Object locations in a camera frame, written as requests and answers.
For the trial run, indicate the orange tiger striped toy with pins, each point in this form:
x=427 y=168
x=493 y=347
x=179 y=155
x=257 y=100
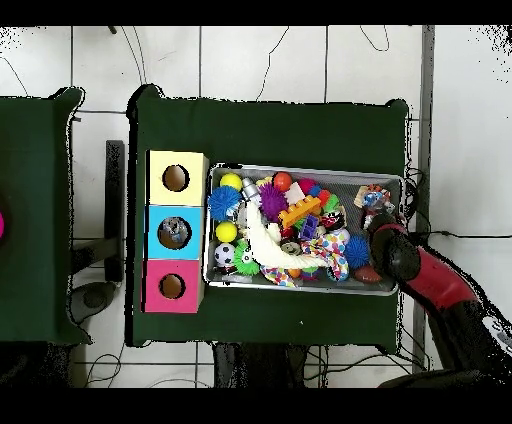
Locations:
x=372 y=196

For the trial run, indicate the purple toy building block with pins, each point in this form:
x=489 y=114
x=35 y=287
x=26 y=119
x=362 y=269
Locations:
x=309 y=228

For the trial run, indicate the small blue spiky ball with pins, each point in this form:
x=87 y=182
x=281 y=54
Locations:
x=358 y=251

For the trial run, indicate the orange toy building block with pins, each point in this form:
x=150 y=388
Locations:
x=299 y=211

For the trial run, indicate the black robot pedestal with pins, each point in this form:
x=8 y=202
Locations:
x=256 y=368

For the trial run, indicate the orange ball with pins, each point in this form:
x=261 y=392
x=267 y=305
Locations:
x=282 y=182

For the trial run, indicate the dark green table cloth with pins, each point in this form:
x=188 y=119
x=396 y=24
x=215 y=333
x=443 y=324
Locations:
x=36 y=224
x=280 y=128

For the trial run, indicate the shallow clear mesh bin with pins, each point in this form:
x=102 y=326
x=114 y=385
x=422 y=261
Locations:
x=240 y=282

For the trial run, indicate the colourful patterned cloth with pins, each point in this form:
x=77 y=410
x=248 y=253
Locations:
x=332 y=252

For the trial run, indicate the pink round object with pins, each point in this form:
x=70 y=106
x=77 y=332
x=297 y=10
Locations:
x=2 y=226

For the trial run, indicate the purple spiky ball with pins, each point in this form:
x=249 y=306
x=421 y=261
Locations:
x=273 y=202

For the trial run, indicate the cream knitted cloth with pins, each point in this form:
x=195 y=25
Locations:
x=264 y=244

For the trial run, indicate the small soccer ball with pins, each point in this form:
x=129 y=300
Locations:
x=224 y=254

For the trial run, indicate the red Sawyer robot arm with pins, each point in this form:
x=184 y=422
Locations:
x=432 y=280

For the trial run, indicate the yellow ball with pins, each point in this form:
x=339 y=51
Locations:
x=226 y=232
x=230 y=181

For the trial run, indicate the wooden box with three holes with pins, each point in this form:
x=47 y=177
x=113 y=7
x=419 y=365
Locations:
x=160 y=272

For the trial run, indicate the large blue spiky ball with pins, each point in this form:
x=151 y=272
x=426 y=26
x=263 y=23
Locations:
x=223 y=203

